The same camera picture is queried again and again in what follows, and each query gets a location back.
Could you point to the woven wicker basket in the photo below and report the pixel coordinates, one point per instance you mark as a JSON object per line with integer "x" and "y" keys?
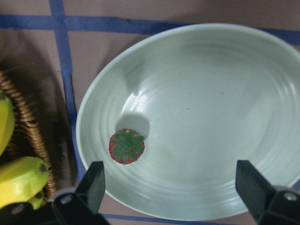
{"x": 27, "y": 139}

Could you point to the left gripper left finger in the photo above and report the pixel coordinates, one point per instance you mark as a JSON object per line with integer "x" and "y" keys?
{"x": 81, "y": 206}

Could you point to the yellow banana bunch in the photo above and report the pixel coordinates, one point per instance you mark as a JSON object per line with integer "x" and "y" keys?
{"x": 21, "y": 179}

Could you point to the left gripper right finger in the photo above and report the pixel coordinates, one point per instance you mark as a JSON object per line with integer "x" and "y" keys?
{"x": 268, "y": 204}

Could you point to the pale green plate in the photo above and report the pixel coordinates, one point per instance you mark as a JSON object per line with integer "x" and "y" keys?
{"x": 203, "y": 96}

